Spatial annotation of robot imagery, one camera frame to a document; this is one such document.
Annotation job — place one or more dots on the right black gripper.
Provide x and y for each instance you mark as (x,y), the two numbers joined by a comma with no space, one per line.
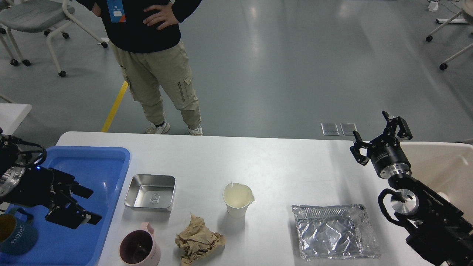
(385,152)

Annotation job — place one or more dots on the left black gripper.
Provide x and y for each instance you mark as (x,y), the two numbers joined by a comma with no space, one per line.
(53,189)

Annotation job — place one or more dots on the square stainless steel dish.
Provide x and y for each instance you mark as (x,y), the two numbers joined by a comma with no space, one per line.
(151,192)

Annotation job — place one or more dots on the pink HOME mug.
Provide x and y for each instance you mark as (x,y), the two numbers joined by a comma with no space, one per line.
(139,247)

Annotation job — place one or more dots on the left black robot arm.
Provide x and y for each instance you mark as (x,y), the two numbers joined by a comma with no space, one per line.
(16,154)

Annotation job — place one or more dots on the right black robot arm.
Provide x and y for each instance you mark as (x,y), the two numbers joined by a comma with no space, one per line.
(437,230)

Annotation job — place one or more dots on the person's right hand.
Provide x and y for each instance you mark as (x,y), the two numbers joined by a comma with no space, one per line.
(96,10)

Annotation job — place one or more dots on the person's left hand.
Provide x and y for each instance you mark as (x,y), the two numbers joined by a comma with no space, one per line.
(164,17)

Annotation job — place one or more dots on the silver floor plate right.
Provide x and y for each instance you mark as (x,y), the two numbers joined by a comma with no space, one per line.
(348,128)

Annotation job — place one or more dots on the silver floor plate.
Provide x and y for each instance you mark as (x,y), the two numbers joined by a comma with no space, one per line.
(330,129)
(348,128)

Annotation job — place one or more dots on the blue plastic tray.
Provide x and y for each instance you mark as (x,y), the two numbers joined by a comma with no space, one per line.
(101,169)

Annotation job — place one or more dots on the silver floor plate left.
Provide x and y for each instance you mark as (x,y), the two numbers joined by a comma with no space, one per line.
(330,129)

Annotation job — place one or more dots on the white plastic bin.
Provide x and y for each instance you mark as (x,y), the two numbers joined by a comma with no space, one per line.
(444,167)

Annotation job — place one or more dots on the aluminium foil container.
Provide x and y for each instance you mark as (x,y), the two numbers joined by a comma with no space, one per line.
(335,232)

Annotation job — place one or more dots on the white side table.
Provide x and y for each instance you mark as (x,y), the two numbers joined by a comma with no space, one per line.
(12,115)

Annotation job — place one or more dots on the crumpled brown paper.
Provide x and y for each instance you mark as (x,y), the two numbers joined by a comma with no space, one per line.
(197,241)

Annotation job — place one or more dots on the white paper cup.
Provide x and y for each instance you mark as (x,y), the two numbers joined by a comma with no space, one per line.
(237,198)

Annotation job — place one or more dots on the person in black sweater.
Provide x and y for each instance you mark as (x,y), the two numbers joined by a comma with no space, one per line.
(152,59)

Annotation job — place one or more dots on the grey office chair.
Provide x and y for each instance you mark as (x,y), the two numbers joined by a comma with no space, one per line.
(35,16)

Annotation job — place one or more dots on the blue ID badge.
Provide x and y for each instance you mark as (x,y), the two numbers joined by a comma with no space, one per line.
(116,11)

